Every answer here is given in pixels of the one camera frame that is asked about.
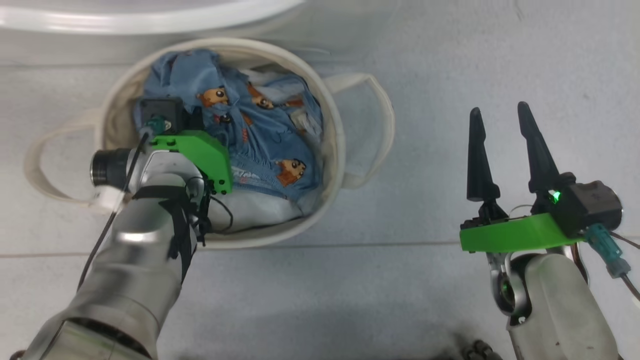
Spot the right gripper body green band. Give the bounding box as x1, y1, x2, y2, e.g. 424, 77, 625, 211
459, 192, 586, 253

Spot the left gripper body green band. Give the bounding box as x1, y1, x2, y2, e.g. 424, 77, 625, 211
149, 130, 234, 196

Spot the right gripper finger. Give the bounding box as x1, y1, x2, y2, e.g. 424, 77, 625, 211
517, 101, 576, 194
466, 107, 501, 203

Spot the blue bear-print garment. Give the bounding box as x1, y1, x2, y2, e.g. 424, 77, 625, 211
132, 48, 324, 202

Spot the white front-load washing machine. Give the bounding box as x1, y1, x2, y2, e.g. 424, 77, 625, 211
0, 0, 401, 67

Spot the cream canvas laundry basket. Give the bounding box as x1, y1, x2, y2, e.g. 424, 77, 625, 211
23, 37, 396, 250

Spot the thin black gripper wire loop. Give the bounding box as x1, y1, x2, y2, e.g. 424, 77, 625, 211
199, 180, 235, 237

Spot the white cable tag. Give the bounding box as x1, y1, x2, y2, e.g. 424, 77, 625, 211
91, 185, 125, 214

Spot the black corrugated hose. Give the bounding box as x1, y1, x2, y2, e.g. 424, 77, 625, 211
459, 338, 507, 360

